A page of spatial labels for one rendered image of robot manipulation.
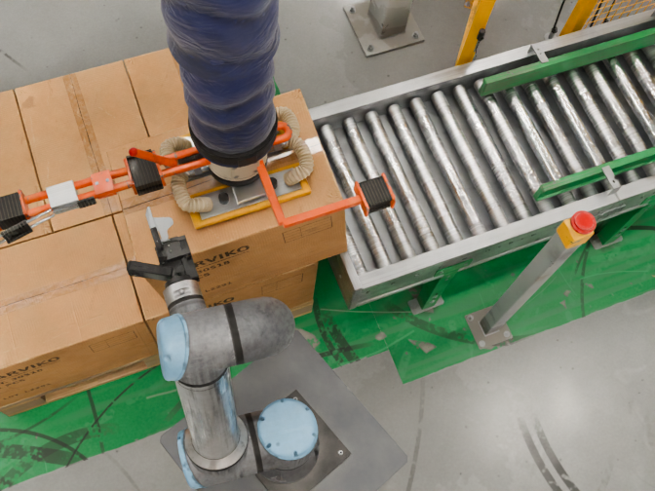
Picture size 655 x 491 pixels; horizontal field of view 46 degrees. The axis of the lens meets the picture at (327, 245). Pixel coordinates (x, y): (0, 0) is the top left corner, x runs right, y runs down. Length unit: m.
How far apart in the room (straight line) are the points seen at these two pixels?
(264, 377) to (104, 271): 0.70
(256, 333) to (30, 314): 1.34
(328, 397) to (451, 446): 0.91
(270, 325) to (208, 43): 0.55
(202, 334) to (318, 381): 0.91
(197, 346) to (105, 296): 1.23
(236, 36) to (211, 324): 0.55
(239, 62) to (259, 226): 0.67
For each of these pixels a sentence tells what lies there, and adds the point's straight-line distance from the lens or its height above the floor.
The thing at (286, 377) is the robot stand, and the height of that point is 0.75.
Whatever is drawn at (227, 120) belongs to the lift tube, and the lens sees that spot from 1.78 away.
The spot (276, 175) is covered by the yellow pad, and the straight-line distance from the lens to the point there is 2.17.
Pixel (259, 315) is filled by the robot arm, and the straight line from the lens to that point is 1.41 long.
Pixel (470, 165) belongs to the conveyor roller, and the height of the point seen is 0.55.
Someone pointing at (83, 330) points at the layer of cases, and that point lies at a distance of 2.57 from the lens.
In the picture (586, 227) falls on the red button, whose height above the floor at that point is 1.04.
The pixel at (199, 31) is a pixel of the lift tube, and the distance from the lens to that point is 1.52.
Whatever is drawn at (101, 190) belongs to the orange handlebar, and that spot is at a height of 1.14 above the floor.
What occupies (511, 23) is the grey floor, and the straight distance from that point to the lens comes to 3.95.
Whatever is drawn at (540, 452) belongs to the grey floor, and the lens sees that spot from 3.13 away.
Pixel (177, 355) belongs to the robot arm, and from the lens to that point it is 1.39.
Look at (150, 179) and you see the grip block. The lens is 2.05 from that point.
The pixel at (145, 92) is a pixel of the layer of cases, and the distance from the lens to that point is 2.92.
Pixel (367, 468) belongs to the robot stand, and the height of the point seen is 0.75.
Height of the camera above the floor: 2.94
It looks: 67 degrees down
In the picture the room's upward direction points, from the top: 10 degrees clockwise
